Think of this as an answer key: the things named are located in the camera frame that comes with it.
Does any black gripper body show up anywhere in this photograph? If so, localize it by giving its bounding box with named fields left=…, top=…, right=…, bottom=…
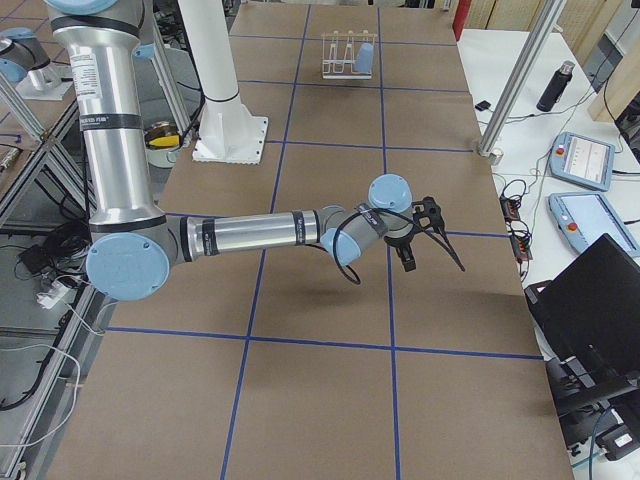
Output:
left=384, top=196, right=444, bottom=250

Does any light blue plastic cup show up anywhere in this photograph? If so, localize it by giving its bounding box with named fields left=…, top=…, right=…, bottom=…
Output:
left=353, top=42, right=374, bottom=74

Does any black orange power strip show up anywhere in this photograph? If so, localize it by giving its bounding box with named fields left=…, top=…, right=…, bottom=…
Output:
left=499, top=195, right=533, bottom=264

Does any small black phone device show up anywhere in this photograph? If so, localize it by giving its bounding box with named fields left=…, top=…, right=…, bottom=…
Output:
left=474, top=100, right=491, bottom=111

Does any blue teach pendant near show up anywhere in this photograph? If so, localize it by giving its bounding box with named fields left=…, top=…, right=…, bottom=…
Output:
left=548, top=192, right=639, bottom=258

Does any blue teach pendant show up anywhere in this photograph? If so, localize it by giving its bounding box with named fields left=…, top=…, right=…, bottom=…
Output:
left=548, top=192, right=639, bottom=258
left=548, top=132, right=616, bottom=192

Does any blue teach pendant far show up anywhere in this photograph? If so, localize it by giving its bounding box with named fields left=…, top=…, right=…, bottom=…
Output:
left=548, top=132, right=616, bottom=192

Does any black laptop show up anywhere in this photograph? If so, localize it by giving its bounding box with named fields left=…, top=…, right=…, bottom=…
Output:
left=525, top=234, right=639, bottom=373

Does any black water bottle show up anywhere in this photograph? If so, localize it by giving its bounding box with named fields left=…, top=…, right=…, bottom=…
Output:
left=536, top=60, right=576, bottom=113

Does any steel bowl with corn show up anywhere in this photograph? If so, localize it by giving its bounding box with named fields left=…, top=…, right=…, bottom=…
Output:
left=144, top=121, right=181, bottom=169

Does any aluminium frame post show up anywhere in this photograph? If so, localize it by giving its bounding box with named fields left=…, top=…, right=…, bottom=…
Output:
left=476, top=0, right=567, bottom=166

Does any white wire cup holder rack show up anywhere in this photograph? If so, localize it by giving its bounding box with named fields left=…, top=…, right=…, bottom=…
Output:
left=321, top=30, right=377, bottom=80

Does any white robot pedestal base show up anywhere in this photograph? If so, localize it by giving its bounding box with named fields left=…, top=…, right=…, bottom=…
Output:
left=179, top=0, right=269, bottom=165

